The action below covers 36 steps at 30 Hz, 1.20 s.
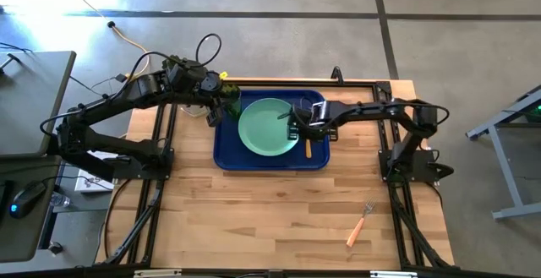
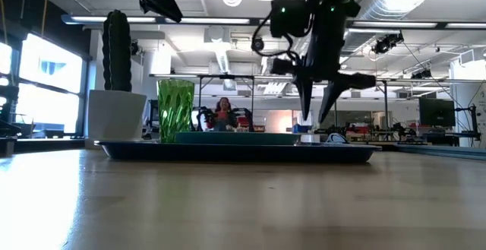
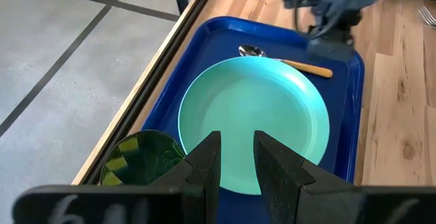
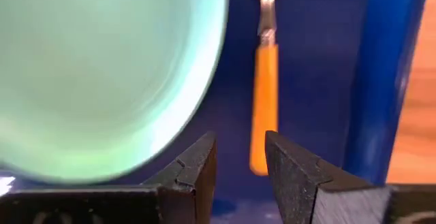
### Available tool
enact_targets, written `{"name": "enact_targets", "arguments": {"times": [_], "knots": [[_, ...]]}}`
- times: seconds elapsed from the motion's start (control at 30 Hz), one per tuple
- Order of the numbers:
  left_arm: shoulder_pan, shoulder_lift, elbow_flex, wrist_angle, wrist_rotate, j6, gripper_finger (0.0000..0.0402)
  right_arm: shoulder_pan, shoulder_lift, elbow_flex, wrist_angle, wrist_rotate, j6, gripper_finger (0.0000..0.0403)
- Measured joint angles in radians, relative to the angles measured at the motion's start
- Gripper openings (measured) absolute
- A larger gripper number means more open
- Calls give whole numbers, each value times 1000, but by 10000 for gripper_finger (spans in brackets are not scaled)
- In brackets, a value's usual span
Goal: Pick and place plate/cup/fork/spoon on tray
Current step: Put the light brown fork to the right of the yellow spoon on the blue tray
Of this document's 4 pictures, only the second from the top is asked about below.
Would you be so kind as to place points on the black computer monitor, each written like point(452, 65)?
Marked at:
point(436, 112)
point(153, 111)

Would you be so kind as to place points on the distant black station frame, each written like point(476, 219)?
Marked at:
point(226, 76)

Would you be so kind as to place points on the person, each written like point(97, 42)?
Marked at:
point(224, 119)

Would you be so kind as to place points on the green faceted plastic cup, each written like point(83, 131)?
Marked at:
point(175, 109)

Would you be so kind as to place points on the blue plastic tray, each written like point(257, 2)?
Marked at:
point(235, 153)

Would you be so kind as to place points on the tall green cactus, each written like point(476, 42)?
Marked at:
point(117, 52)

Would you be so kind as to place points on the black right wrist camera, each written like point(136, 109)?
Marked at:
point(290, 18)

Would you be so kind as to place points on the blue storage bin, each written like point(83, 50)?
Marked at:
point(298, 128)

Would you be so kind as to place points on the mint green plate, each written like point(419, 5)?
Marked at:
point(235, 138)

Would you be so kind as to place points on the white plant pot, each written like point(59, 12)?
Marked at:
point(115, 115)

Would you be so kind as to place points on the black overhead light bar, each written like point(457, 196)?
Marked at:
point(228, 21)

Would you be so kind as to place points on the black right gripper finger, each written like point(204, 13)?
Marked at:
point(302, 86)
point(341, 84)

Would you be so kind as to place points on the black dome ceiling camera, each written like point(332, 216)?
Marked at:
point(258, 45)

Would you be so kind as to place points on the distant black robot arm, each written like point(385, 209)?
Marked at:
point(243, 119)
point(207, 119)

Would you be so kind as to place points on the black aluminium table frame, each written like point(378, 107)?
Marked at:
point(436, 151)

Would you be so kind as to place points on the black mounted overhead camera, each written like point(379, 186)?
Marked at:
point(385, 44)

